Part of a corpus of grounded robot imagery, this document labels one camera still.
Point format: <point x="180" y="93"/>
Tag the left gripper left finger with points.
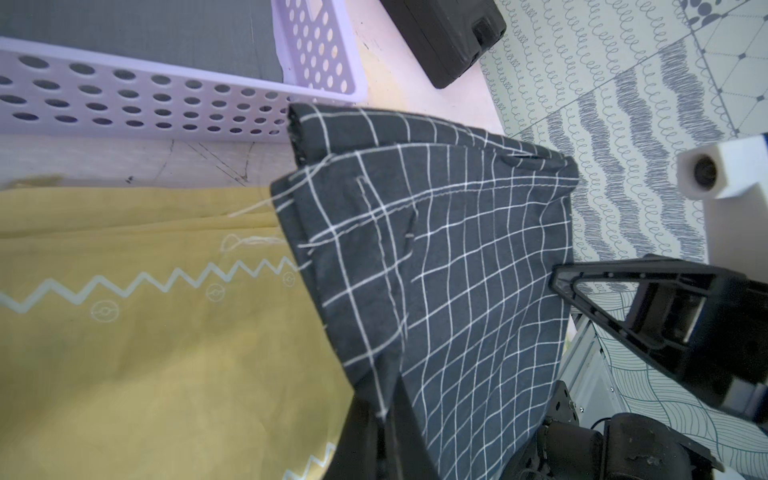
<point x="357" y="454"/>

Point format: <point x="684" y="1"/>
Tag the black white grid pillowcase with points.
<point x="427" y="248"/>

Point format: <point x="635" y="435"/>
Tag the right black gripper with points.
<point x="681" y="316"/>

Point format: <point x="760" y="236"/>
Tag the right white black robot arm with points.
<point x="622" y="446"/>

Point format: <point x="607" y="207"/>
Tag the purple plastic basket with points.
<point x="57" y="90"/>

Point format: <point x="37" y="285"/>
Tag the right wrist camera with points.
<point x="730" y="180"/>

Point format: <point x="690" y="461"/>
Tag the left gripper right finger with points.
<point x="405" y="455"/>

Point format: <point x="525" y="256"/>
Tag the grey pillowcase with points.
<point x="231" y="37"/>

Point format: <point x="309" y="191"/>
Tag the black plastic tool case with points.
<point x="447" y="37"/>

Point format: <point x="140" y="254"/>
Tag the yellow zigzag pillowcase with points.
<point x="151" y="333"/>

